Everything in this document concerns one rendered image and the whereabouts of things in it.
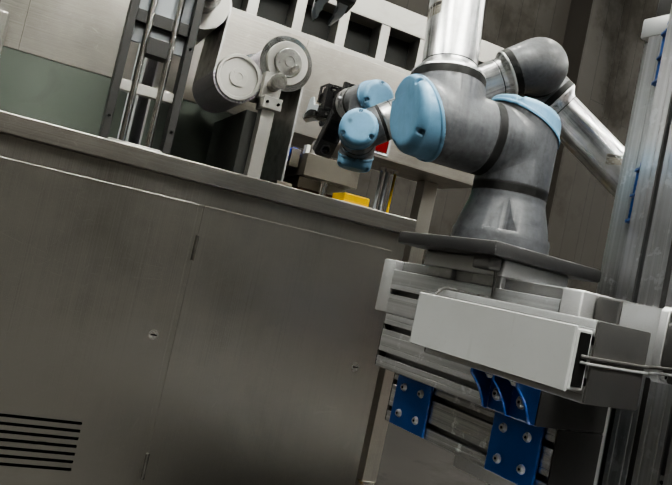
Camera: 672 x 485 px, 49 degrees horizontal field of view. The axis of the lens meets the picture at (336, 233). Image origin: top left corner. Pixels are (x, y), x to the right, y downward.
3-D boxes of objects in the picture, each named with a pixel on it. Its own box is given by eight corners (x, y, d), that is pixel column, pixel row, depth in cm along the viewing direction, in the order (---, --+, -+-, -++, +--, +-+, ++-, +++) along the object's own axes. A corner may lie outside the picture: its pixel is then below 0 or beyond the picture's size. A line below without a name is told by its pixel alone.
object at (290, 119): (287, 153, 196) (302, 86, 198) (259, 158, 218) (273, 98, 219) (289, 153, 197) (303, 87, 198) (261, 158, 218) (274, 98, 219)
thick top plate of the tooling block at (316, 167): (303, 174, 194) (308, 152, 194) (256, 179, 230) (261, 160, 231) (356, 188, 200) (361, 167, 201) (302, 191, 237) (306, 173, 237)
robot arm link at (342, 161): (333, 160, 149) (345, 108, 150) (335, 168, 160) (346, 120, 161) (371, 168, 149) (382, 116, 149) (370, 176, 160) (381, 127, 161)
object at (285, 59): (293, 43, 193) (307, 68, 195) (290, 44, 195) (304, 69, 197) (270, 56, 191) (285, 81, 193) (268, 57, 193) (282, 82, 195)
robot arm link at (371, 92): (359, 111, 150) (367, 71, 151) (337, 117, 160) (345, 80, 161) (392, 122, 153) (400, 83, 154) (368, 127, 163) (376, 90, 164)
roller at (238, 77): (211, 92, 186) (222, 47, 187) (189, 104, 210) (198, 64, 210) (255, 106, 191) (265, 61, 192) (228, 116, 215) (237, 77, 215)
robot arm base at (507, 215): (568, 263, 111) (581, 200, 111) (497, 243, 103) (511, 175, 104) (498, 254, 124) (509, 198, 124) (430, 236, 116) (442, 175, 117)
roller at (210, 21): (170, 18, 182) (182, -35, 183) (152, 39, 205) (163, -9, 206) (223, 36, 188) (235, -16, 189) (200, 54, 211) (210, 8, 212)
